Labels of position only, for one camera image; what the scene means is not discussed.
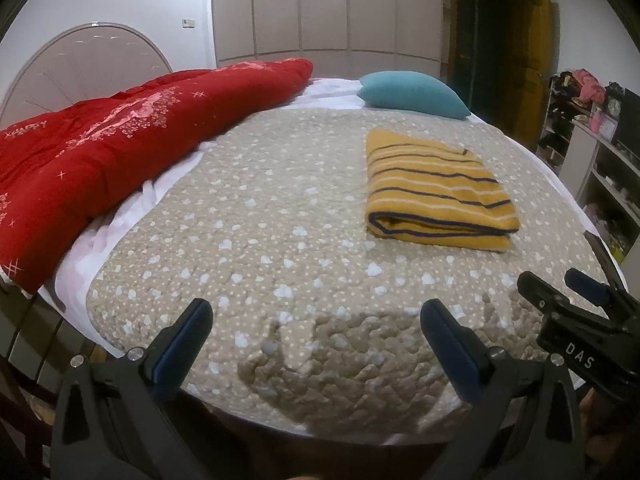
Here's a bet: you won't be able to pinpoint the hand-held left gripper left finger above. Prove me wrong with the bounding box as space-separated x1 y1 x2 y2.
50 298 221 480

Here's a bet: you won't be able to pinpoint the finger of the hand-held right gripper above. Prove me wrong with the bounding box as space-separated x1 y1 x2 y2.
565 231 628 307
516 271 608 326

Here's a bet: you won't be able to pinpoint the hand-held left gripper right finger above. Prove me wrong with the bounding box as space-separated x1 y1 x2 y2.
420 299 586 480

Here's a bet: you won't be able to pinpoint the yellow striped sweater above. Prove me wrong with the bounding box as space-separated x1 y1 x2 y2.
365 129 522 253

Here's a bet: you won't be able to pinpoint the pink clothes pile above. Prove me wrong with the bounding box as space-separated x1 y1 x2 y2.
572 69 607 103

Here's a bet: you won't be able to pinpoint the white shelf unit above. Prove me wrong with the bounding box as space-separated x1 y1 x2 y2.
537 70 640 271

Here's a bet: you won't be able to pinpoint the beige padded bed base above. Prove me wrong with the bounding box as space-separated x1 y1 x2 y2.
7 290 98 391

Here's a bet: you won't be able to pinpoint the beige spotted blanket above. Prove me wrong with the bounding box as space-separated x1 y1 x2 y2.
85 105 626 436

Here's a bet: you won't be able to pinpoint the black monitor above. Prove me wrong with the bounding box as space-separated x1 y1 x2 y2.
611 87 640 157

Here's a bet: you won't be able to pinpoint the wooden door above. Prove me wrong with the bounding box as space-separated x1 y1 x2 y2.
442 0 553 148

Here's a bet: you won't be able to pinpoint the red floral quilt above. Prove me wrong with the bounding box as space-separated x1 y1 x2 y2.
0 57 315 295

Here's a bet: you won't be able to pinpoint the teal pillow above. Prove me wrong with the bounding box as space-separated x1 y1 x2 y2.
357 71 472 121

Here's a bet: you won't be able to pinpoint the rounded beige headboard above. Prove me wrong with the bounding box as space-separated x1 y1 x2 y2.
0 21 173 126

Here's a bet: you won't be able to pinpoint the beige wardrobe doors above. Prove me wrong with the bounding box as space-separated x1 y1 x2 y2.
210 0 451 68

